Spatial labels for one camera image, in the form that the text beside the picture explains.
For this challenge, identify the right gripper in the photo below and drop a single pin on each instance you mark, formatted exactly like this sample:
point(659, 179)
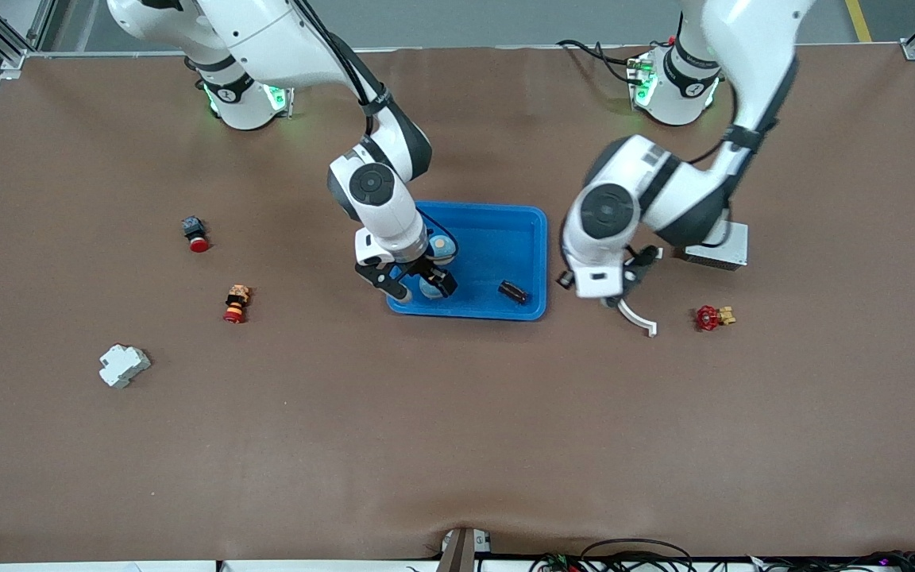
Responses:
point(428, 271)

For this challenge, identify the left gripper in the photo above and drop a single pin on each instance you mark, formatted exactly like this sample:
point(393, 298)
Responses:
point(642, 262)

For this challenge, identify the light blue dome bell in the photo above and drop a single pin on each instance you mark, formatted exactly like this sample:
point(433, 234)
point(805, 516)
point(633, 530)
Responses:
point(428, 291)
point(443, 248)

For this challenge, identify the large dark brown capacitor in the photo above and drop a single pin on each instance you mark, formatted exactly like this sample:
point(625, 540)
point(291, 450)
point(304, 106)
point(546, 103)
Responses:
point(512, 291)

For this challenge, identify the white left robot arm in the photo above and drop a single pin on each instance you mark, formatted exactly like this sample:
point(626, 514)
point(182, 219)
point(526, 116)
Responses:
point(664, 199)

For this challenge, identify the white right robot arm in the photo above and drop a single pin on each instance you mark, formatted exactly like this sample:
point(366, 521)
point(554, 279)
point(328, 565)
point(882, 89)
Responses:
point(378, 191)

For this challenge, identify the blue plastic tray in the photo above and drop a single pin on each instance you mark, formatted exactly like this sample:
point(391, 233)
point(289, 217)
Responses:
point(497, 246)

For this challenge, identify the brown table cover sheet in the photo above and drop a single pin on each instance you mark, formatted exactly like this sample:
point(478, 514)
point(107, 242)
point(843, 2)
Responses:
point(457, 437)

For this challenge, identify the grey metal box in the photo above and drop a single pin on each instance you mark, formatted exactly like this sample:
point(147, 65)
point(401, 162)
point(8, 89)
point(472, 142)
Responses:
point(731, 250)

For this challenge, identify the red emergency button black base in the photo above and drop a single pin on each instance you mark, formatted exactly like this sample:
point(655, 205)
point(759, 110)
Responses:
point(196, 234)

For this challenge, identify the white circuit breaker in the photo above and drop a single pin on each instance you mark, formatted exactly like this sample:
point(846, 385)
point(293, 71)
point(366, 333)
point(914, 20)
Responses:
point(124, 365)

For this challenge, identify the white curved plastic bracket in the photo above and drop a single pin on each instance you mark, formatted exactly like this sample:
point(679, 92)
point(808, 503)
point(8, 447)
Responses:
point(640, 322)

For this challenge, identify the red orange push button switch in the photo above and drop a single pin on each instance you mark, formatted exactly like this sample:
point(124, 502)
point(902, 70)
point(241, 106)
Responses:
point(236, 304)

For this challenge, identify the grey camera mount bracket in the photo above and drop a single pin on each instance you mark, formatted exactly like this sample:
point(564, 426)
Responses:
point(461, 552)

